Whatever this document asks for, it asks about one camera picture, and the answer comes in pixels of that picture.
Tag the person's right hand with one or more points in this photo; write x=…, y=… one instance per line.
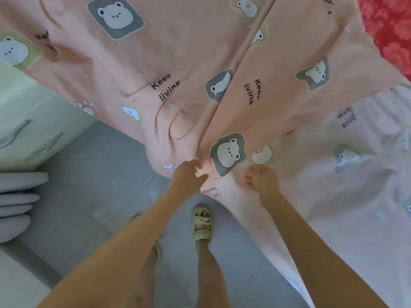
x=263, y=182

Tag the person's left hand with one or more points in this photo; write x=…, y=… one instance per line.
x=187, y=179

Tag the pink bear print bedsheet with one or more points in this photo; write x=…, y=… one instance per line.
x=192, y=61

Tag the person's right forearm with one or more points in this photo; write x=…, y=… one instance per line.
x=314, y=259

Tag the person's left forearm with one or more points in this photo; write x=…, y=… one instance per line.
x=115, y=259

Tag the person's right leg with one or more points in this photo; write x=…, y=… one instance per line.
x=212, y=279

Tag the person's leg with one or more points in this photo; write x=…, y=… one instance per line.
x=146, y=288
x=212, y=279

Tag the person's left leg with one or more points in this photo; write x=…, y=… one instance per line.
x=146, y=288

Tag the cream nightstand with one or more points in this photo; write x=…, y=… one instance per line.
x=38, y=125

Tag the grey curtain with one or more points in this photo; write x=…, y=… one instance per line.
x=16, y=202

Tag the red floral mattress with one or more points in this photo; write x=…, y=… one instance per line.
x=388, y=28

